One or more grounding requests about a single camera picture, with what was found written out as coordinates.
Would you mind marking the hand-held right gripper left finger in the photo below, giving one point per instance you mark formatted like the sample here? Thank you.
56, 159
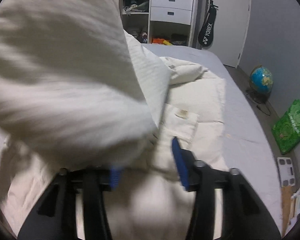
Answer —
115, 178

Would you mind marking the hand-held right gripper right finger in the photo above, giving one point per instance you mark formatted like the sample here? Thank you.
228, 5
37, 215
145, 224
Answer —
181, 165

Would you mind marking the white hooded jacket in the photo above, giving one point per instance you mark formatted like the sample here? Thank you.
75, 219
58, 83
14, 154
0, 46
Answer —
65, 80

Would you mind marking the bed with grey sheet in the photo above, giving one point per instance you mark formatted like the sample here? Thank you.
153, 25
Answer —
240, 130

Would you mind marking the white bathroom scale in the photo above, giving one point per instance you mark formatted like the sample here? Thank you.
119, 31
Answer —
286, 171

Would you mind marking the green shopping bag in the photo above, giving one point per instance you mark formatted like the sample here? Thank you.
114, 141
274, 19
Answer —
290, 127

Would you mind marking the blue globe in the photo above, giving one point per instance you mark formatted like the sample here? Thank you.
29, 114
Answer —
261, 78

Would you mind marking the white papers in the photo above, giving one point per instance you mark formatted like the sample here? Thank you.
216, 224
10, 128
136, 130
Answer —
299, 200

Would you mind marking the orange item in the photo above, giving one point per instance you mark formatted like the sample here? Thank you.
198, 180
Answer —
160, 41

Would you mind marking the black racket bag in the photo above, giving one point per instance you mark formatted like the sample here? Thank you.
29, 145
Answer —
206, 33

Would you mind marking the dark shoe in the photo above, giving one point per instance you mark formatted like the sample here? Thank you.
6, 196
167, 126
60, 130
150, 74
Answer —
142, 37

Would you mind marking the open wardrobe shelving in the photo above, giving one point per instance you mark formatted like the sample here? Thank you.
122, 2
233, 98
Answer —
136, 20

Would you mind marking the white drawer unit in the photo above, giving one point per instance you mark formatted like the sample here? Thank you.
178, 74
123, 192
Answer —
171, 10

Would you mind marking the white door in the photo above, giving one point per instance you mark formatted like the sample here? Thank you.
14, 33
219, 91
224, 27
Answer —
232, 17

